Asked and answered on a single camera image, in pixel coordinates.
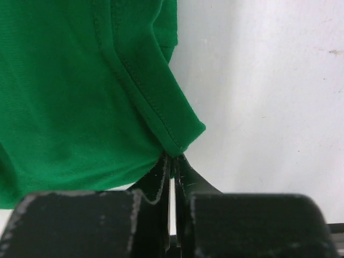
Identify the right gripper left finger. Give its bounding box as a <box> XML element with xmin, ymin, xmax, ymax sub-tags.
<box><xmin>1</xmin><ymin>154</ymin><xmax>171</xmax><ymax>257</ymax></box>

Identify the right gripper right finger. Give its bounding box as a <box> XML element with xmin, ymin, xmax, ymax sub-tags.
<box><xmin>173</xmin><ymin>156</ymin><xmax>339</xmax><ymax>257</ymax></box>

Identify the green t shirt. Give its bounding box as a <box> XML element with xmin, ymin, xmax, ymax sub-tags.
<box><xmin>1</xmin><ymin>1</ymin><xmax>205</xmax><ymax>209</ymax></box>

